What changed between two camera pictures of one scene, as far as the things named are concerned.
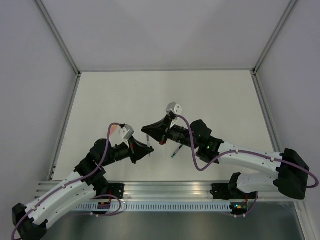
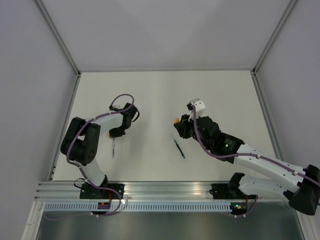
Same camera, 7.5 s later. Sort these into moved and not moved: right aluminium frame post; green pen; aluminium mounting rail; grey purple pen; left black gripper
Moved: grey purple pen; left black gripper; green pen
Not moved: aluminium mounting rail; right aluminium frame post
